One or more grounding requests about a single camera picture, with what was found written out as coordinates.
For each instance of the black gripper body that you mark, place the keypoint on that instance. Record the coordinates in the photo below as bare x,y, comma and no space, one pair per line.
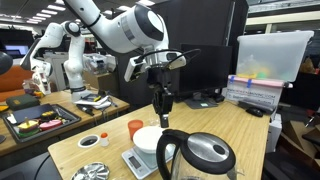
160,76

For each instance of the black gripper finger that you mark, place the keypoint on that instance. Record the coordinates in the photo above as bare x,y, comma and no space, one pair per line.
157,100
165,115

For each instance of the white bowl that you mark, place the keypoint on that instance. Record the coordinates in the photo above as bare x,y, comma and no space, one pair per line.
146,138

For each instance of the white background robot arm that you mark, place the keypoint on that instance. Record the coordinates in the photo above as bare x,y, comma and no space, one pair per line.
75,66

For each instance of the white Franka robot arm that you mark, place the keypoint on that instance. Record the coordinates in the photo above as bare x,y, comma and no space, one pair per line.
133,30

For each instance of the small clear glass bowl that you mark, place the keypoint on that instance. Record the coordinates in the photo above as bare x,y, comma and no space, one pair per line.
153,122

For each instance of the white digital kitchen scale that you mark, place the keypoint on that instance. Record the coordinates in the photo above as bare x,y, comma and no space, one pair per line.
138,163

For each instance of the bowl with dark liquid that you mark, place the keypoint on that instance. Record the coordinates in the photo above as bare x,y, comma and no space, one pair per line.
80,142

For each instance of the pink flat lid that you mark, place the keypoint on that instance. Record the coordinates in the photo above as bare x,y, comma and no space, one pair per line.
263,82

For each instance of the red plastic cup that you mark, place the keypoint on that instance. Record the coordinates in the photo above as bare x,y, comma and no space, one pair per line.
134,126

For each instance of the grey monitor stand base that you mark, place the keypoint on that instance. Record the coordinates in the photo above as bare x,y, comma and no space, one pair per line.
203,104

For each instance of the black computer monitor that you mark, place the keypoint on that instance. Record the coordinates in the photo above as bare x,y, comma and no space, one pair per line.
208,66

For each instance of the white bottle orange cap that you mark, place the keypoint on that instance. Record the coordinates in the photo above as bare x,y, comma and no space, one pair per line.
104,140

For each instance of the black plastic tray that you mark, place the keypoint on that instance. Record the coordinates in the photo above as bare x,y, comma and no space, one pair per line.
70,118

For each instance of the black computer mouse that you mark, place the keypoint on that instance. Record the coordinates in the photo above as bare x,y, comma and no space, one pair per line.
255,112

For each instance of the white printed cardboard box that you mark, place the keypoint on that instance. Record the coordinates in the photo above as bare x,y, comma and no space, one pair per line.
253,95

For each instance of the round steel plate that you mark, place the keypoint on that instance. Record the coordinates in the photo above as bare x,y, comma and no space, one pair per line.
93,171

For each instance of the wooden background table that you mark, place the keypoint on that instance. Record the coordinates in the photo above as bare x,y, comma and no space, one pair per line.
56,98

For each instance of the black yellow toy food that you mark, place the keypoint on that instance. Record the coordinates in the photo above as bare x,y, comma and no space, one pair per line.
49,115

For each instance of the white carton beside desk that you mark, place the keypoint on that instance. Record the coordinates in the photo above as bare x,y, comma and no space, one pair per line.
274,131

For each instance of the pink toy food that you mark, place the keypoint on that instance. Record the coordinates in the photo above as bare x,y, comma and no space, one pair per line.
50,125

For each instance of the dark flat notebook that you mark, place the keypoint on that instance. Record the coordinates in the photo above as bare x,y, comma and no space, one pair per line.
30,112

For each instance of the yellow topped toy sandwich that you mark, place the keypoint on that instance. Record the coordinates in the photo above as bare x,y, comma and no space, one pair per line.
28,126

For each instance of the dark green zip case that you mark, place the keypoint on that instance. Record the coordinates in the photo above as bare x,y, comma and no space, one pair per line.
21,101

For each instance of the orange sofa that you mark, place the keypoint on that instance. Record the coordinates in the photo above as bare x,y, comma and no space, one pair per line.
11,80

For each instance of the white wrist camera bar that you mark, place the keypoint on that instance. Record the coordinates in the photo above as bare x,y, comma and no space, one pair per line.
134,68

